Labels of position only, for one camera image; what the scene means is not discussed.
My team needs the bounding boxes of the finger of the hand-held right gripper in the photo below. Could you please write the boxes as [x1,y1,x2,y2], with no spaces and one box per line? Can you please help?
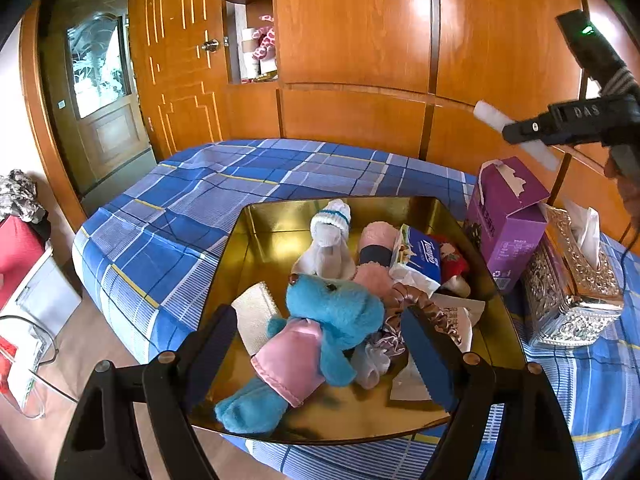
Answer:
[501,113,552,146]

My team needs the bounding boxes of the white box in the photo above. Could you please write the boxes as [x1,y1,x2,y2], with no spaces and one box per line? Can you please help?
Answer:
[15,247,83,341]

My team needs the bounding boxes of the clear plastic container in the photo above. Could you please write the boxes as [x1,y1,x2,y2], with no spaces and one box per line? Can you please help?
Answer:
[0,315,81,418]

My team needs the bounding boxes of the grey patterned cloth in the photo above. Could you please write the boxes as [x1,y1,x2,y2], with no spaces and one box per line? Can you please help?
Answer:
[0,170,48,223]

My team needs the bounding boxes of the white tissue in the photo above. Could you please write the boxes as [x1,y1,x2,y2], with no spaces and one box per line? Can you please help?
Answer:
[565,199,601,268]

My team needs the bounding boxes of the red sock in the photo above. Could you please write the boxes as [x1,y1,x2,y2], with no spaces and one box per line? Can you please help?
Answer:
[430,235,472,298]

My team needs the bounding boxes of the wooden door with gold lines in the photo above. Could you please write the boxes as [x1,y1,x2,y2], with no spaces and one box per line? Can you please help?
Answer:
[127,0,236,161]

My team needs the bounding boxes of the white socks with blue band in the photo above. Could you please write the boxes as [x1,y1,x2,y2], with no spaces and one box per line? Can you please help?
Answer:
[291,199,357,281]

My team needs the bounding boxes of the blue tissue pack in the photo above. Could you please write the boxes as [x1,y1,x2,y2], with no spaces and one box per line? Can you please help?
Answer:
[390,225,443,286]

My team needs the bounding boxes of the ornate silver tissue box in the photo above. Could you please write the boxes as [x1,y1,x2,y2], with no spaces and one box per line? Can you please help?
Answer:
[520,205,626,348]

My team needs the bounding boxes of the pink towel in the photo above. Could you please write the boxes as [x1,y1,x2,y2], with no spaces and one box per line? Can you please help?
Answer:
[350,222,401,301]

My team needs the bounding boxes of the cream towel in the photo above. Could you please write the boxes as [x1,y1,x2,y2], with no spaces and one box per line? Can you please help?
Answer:
[231,281,287,356]

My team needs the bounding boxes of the black cable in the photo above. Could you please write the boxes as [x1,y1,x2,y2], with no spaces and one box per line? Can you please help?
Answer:
[620,200,640,311]

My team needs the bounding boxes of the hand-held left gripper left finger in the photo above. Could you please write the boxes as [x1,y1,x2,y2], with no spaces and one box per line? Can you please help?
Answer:
[54,304,238,480]

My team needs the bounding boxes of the purple carton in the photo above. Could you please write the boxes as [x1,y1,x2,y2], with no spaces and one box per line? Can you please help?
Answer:
[465,156,551,295]

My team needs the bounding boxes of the ruffled brown scrunchie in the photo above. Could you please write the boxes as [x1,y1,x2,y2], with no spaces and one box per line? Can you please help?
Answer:
[367,320,408,361]

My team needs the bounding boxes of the blue plaid bed sheet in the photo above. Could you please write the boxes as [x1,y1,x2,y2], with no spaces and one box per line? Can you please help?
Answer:
[72,139,640,480]

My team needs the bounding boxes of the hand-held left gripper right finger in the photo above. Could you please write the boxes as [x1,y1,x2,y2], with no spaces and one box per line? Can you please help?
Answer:
[402,306,583,480]

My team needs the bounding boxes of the pink spotted plush toy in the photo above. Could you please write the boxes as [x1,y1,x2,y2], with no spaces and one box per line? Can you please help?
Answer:
[251,14,277,61]

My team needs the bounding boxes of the blue plush toy pink dress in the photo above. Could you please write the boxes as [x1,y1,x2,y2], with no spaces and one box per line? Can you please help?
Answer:
[215,274,387,436]

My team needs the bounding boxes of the brown satin scrunchie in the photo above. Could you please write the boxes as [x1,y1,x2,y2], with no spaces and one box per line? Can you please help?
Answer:
[385,284,463,346]

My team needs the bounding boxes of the red bag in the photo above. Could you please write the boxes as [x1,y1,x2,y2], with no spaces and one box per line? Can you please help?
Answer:
[0,215,48,311]

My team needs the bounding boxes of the white foam pad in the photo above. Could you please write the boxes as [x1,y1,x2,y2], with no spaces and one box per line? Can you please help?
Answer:
[474,100,560,171]

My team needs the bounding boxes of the gold tin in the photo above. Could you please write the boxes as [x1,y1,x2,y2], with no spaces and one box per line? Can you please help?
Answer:
[187,195,528,447]

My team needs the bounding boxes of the white paper packet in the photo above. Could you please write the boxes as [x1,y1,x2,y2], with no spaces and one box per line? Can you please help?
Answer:
[430,292,487,356]

